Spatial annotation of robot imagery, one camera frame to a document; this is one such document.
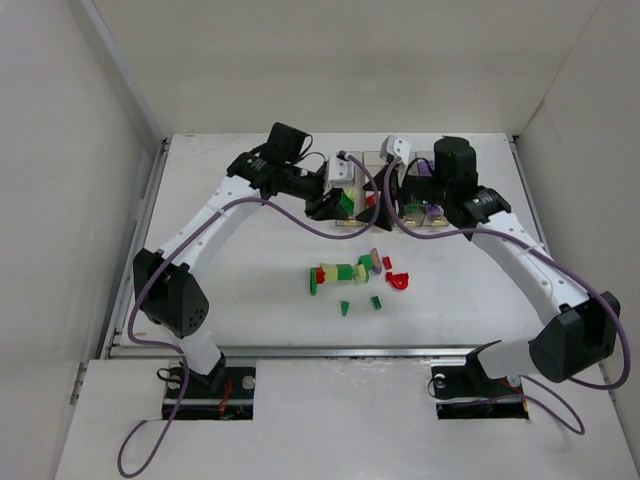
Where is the purple lego brick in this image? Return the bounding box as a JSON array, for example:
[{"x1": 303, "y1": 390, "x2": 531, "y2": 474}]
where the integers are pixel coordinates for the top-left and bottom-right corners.
[{"x1": 417, "y1": 159, "x2": 432, "y2": 176}]

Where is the green yellow lego assembly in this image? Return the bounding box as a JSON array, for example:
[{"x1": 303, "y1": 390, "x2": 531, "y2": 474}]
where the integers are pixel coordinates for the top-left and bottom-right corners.
[{"x1": 309, "y1": 263, "x2": 355, "y2": 296}]

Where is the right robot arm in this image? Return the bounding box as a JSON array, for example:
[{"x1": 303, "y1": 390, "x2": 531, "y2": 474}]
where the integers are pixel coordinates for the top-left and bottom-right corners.
[{"x1": 364, "y1": 135, "x2": 631, "y2": 388}]

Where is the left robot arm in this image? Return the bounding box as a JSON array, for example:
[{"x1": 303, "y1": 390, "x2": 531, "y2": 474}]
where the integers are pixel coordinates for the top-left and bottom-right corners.
[{"x1": 132, "y1": 122, "x2": 364, "y2": 390}]

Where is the clear bin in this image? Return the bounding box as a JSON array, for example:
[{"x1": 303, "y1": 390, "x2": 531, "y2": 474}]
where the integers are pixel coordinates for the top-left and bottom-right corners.
[
  {"x1": 363, "y1": 151, "x2": 394, "y2": 231},
  {"x1": 414, "y1": 157, "x2": 449, "y2": 228},
  {"x1": 397, "y1": 202, "x2": 427, "y2": 229},
  {"x1": 330, "y1": 151, "x2": 365, "y2": 228}
]

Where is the green purple yellow lego cluster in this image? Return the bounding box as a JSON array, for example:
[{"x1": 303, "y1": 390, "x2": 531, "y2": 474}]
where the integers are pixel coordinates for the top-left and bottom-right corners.
[{"x1": 354, "y1": 248, "x2": 383, "y2": 284}]

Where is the red round lego piece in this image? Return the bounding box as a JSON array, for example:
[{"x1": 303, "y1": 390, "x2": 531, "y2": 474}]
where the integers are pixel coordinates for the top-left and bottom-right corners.
[{"x1": 385, "y1": 271, "x2": 410, "y2": 291}]

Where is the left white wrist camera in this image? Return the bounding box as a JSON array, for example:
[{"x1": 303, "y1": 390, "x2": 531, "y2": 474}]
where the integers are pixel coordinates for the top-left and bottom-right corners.
[{"x1": 325, "y1": 155, "x2": 356, "y2": 190}]

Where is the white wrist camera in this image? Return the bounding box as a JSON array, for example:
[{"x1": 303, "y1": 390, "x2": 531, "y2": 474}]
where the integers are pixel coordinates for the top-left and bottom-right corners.
[
  {"x1": 379, "y1": 135, "x2": 411, "y2": 166},
  {"x1": 325, "y1": 155, "x2": 356, "y2": 190}
]

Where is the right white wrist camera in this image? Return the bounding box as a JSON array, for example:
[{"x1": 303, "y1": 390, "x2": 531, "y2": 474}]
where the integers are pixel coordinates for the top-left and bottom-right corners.
[{"x1": 379, "y1": 135, "x2": 411, "y2": 166}]

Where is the aluminium rail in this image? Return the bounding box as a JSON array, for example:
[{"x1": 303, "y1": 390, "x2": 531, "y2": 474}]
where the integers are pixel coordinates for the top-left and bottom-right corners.
[{"x1": 103, "y1": 344, "x2": 472, "y2": 359}]

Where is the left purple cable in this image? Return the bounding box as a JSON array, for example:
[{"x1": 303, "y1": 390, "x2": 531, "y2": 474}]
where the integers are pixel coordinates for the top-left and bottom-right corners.
[{"x1": 117, "y1": 152, "x2": 389, "y2": 479}]

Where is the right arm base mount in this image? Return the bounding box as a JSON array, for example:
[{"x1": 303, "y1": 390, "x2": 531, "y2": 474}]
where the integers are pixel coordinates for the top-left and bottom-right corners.
[{"x1": 427, "y1": 365, "x2": 529, "y2": 420}]

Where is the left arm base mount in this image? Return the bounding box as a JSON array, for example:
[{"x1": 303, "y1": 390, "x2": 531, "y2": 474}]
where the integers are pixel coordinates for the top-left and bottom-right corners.
[{"x1": 156, "y1": 365, "x2": 256, "y2": 421}]

